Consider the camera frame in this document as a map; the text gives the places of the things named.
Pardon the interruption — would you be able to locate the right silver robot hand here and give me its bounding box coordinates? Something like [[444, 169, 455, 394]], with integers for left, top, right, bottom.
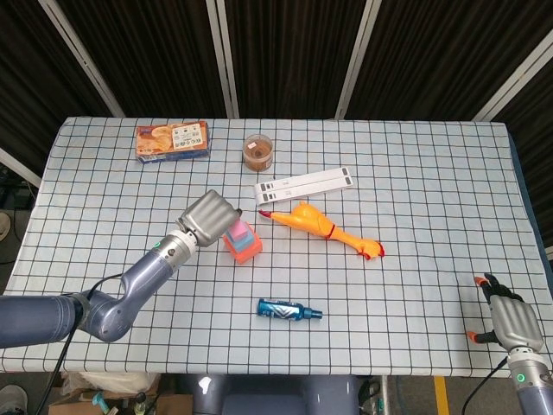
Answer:
[[465, 272, 544, 354]]

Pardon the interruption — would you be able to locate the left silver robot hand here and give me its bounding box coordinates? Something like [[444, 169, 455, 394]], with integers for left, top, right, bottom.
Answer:
[[175, 188, 244, 248]]

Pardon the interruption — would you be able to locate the pink foam cube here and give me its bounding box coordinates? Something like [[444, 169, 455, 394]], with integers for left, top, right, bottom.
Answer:
[[227, 220, 250, 241]]

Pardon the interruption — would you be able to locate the light blue foam cube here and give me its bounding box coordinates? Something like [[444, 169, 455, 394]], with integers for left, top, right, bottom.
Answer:
[[225, 224, 256, 252]]

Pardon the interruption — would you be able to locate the orange foam cube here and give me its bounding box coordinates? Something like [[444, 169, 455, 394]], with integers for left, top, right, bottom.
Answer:
[[222, 231, 264, 265]]

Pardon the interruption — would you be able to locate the clear jar of rubber bands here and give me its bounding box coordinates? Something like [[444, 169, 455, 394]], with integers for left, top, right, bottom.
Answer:
[[242, 133, 275, 173]]

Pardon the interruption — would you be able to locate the orange snack box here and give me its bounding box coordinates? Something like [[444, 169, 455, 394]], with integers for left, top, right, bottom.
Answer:
[[135, 121, 213, 165]]

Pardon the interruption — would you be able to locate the yellow rubber chicken toy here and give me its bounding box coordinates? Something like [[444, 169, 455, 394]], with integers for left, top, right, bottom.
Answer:
[[257, 201, 385, 260]]

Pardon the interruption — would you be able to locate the blue spray bottle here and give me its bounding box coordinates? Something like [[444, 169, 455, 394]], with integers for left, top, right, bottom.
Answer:
[[257, 297, 324, 323]]

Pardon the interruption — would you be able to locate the checkered tablecloth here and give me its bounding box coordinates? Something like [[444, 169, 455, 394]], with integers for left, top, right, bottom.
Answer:
[[0, 115, 553, 378]]

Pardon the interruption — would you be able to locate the white plastic bag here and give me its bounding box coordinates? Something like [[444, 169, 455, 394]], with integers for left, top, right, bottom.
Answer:
[[62, 371, 161, 401]]

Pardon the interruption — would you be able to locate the cardboard box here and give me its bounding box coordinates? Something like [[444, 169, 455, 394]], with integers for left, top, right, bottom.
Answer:
[[48, 391, 101, 415], [156, 393, 194, 415]]

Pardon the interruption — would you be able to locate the grey-blue robot torso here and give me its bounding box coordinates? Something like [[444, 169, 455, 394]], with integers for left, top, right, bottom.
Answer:
[[192, 373, 359, 415]]

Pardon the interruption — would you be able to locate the teal plastic bottle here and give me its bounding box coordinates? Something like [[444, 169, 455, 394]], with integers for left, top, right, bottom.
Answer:
[[92, 391, 112, 415]]

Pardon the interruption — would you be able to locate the grey shoe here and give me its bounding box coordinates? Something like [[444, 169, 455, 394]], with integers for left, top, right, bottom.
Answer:
[[0, 384, 28, 414]]

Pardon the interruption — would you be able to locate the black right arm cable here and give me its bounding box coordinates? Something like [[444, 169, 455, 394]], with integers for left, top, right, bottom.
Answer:
[[460, 356, 509, 415]]

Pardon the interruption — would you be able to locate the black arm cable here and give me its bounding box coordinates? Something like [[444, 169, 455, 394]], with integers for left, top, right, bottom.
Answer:
[[460, 356, 509, 415], [38, 273, 126, 415]]

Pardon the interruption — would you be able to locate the white partition post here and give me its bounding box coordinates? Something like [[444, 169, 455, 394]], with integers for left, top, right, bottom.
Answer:
[[0, 148, 43, 188], [334, 0, 384, 120], [37, 0, 126, 118], [473, 36, 553, 122], [206, 0, 240, 119]]

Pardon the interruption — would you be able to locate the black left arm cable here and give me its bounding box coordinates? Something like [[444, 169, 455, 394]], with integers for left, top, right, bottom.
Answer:
[[38, 273, 126, 415]]

